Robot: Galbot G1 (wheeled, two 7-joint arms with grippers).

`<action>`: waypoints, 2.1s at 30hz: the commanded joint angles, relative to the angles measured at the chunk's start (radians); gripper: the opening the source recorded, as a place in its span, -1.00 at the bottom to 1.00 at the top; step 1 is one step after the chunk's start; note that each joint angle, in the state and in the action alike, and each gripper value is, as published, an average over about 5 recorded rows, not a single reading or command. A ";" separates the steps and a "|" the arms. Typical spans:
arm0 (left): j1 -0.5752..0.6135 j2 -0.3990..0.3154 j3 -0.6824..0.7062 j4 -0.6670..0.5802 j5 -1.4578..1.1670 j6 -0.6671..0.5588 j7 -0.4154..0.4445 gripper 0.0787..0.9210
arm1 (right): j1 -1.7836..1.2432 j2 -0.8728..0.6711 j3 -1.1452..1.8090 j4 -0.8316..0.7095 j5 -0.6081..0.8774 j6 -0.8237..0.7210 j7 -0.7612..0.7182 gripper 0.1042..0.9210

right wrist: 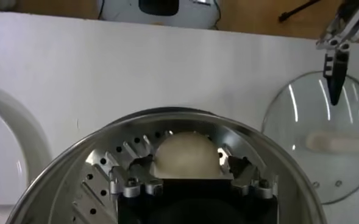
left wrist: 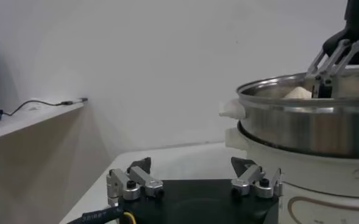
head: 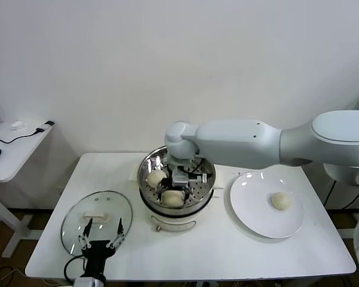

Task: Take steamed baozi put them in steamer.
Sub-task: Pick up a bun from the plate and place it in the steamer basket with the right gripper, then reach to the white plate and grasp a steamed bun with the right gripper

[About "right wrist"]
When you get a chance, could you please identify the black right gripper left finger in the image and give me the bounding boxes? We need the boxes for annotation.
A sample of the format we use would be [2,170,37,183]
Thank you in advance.
[108,155,165,198]

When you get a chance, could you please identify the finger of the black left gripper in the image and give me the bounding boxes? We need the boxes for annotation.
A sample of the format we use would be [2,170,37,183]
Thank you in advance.
[315,0,359,107]

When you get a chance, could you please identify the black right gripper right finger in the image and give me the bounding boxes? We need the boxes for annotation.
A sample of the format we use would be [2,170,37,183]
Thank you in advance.
[227,155,279,199]

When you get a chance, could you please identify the glass pot lid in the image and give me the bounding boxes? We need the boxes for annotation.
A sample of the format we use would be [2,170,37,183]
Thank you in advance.
[261,70,359,205]

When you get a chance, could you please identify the white steamed baozi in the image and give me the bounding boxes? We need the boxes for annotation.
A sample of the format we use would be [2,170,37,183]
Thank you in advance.
[153,131,222,180]

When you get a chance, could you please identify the stainless steel steamer basket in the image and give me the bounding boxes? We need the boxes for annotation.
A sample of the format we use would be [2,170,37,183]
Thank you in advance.
[5,108,328,224]

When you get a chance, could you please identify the white round plate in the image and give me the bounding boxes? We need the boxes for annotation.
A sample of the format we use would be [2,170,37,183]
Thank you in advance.
[0,83,52,211]

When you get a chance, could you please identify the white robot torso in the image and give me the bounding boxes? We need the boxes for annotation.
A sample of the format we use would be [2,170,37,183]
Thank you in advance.
[96,0,222,30]

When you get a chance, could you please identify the grey round floor object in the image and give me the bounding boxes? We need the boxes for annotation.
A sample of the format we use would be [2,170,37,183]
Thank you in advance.
[0,0,18,12]

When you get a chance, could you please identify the black floor cable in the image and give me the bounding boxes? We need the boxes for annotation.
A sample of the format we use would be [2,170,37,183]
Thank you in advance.
[278,0,322,23]

